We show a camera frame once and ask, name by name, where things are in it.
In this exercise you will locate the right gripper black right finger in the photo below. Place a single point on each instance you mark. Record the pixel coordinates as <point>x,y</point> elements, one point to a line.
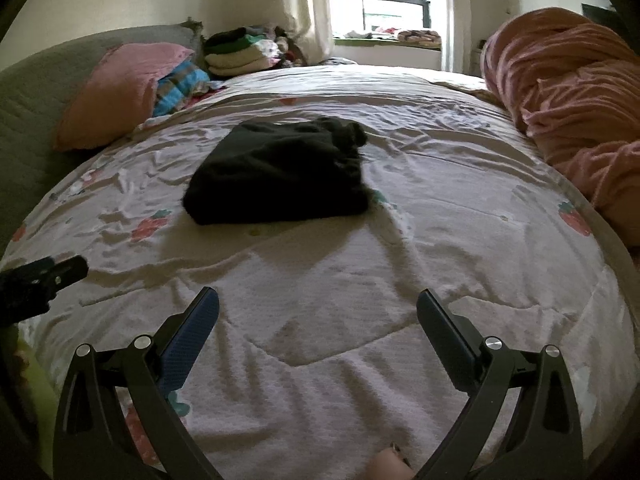
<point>544,436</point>

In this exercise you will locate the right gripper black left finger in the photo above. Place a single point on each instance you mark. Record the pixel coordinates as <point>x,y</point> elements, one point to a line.
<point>91,438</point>

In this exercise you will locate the black long-sleeve shirt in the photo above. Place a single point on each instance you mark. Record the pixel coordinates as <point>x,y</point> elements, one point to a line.
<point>262,172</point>

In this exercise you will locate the stack of folded clothes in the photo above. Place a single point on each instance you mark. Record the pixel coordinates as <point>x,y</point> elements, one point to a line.
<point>251,49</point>

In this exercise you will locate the clothes on window sill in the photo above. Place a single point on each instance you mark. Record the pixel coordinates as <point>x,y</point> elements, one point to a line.
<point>425,38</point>

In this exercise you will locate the person's right hand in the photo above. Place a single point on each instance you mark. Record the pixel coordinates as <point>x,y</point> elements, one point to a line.
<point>388,464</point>

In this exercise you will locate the green quilted headboard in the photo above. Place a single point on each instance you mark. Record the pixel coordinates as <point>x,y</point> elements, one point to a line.
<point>34,95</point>

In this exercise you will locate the pink quilted pillow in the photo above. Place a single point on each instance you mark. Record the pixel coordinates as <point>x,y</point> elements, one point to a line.
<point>118,95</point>

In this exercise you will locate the white strawberry print bedspread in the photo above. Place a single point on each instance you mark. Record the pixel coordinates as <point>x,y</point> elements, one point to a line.
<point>317,360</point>

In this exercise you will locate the blue striped folded blanket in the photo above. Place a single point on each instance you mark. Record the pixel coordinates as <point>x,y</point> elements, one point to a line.
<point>176,89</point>

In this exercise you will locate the pink crumpled blanket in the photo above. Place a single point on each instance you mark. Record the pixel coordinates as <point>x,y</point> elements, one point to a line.
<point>572,86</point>

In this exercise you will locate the cream window curtain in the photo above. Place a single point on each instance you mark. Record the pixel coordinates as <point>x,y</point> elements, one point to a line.
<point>308,22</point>

